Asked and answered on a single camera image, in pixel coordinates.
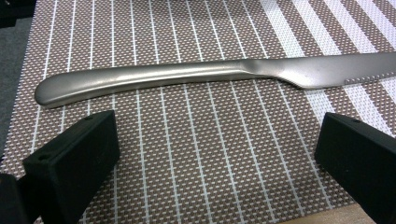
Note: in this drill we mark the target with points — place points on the stainless steel table knife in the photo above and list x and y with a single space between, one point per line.
193 73

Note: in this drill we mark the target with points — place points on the brown white striped woven placemat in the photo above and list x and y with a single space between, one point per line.
199 149

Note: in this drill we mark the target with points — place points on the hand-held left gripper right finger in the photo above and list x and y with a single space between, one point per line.
358 158

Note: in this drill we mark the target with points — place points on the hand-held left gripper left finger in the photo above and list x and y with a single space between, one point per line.
71 168

